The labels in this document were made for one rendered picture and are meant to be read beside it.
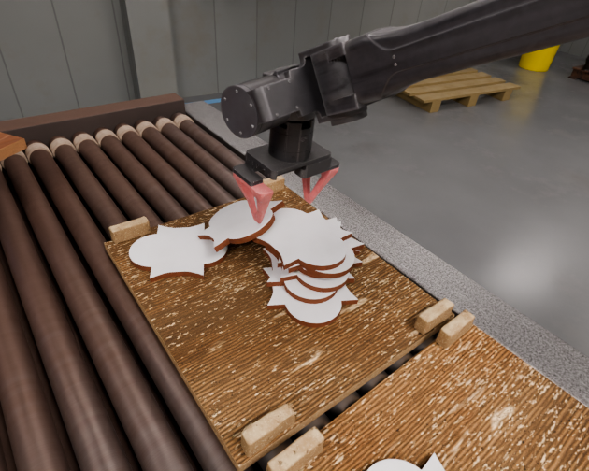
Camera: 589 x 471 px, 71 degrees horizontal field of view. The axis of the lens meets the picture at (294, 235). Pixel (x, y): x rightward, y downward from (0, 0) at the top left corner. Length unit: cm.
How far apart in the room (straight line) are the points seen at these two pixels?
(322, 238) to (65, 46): 334
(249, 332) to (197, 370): 8
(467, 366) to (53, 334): 52
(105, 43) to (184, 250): 324
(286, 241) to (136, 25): 312
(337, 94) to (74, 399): 44
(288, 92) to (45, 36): 335
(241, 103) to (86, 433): 38
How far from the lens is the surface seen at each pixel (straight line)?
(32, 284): 70
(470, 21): 38
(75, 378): 57
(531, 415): 57
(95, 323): 61
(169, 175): 90
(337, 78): 46
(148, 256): 65
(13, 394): 58
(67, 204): 86
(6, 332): 65
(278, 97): 45
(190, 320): 56
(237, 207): 68
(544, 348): 68
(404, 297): 62
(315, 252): 57
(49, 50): 378
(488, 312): 69
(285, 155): 54
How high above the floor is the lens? 136
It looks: 38 degrees down
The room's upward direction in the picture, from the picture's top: 5 degrees clockwise
